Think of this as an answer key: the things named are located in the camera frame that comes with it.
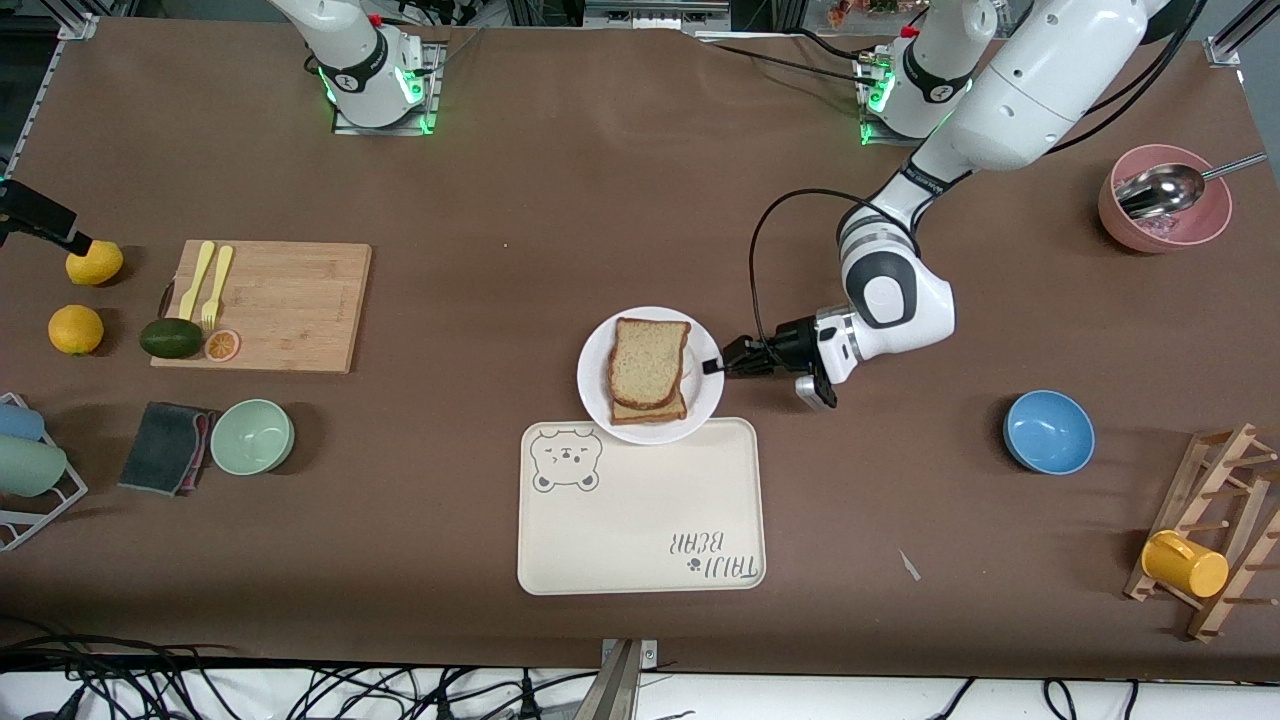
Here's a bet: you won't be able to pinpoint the brown bread slice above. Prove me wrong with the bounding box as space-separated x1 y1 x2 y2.
611 390 689 426
608 317 693 411

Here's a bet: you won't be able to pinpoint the white round plate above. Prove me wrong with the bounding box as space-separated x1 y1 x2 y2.
577 306 725 447

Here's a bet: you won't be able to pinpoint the yellow lemon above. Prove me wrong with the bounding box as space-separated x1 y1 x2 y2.
65 240 125 287
48 305 105 356

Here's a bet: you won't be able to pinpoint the yellow plastic knife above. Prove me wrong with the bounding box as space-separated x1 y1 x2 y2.
178 241 216 321

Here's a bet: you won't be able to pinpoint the dark green avocado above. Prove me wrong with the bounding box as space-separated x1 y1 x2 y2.
139 318 205 360

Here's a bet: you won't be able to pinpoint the cream tray with bear print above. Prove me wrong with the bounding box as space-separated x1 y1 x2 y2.
517 417 767 597

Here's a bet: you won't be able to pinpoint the yellow plastic fork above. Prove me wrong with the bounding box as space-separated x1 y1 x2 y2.
201 246 234 332

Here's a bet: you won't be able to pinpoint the blue bowl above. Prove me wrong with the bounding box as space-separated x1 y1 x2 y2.
1003 390 1096 475

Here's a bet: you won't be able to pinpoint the mint green plastic cup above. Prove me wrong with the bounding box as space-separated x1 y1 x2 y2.
0 436 69 499

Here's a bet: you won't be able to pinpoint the folded grey cloth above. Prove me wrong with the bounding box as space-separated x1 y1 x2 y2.
118 402 207 497

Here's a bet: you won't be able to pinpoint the bamboo cutting board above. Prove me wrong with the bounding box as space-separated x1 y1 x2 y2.
150 240 373 375

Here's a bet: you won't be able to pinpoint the pink cloth under grey cloth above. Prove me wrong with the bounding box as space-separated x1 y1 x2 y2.
190 410 217 491

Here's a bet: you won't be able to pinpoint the mint green bowl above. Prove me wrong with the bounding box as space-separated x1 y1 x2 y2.
209 399 296 477

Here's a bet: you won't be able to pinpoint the pink bowl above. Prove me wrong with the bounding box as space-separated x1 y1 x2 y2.
1098 145 1233 254

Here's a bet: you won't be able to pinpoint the grey metal box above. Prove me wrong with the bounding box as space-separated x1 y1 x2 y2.
585 0 731 31

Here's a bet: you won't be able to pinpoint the metal spoon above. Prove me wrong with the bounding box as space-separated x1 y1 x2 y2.
1115 152 1269 221

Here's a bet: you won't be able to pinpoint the wooden mug rack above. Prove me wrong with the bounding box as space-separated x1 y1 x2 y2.
1124 423 1280 643

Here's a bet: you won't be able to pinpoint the yellow mug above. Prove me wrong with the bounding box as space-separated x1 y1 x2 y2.
1141 530 1230 599

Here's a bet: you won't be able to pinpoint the aluminium frame rail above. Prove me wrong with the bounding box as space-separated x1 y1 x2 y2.
0 38 63 181

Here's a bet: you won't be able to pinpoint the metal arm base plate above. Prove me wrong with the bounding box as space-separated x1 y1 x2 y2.
333 40 443 136
856 55 966 149

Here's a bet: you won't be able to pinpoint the black cable on table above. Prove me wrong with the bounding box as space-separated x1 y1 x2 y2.
695 28 886 89

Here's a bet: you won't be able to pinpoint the white wire cup rack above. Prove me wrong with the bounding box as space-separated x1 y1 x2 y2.
0 393 89 553

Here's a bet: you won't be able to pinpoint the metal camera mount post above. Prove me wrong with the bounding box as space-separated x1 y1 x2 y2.
598 638 659 720

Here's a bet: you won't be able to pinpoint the tangled black floor cables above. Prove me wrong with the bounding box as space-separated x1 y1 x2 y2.
0 620 601 720

